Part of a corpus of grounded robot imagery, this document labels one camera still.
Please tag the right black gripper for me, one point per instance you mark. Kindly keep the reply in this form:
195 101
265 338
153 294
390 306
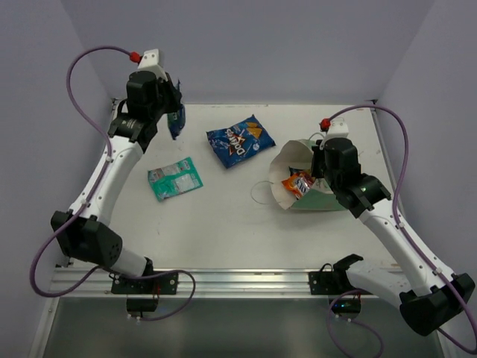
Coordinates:
317 154

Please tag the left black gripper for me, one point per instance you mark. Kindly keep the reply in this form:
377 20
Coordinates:
171 96

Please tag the blue Burts crisps packet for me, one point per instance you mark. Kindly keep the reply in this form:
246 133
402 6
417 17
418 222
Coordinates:
176 122

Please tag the orange snack packet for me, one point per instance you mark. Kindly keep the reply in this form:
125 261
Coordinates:
299 183

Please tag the green printed paper bag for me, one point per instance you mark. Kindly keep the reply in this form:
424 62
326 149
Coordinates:
296 156

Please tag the blue cookie snack packet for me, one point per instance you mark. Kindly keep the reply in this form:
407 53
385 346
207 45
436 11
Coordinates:
239 142

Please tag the green mint snack packet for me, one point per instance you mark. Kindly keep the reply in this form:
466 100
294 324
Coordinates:
175 179

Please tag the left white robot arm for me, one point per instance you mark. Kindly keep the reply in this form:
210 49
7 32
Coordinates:
83 231

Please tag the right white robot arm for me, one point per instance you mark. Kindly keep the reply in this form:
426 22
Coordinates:
430 293

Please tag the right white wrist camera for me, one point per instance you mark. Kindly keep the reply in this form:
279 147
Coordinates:
333 128

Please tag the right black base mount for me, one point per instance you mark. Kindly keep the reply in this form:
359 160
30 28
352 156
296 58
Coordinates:
331 280

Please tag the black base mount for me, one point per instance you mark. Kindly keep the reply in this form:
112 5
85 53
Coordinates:
331 280
143 295

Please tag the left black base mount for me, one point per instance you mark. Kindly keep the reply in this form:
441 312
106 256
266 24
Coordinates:
143 295

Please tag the aluminium mounting rail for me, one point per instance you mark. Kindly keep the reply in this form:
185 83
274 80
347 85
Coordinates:
225 283

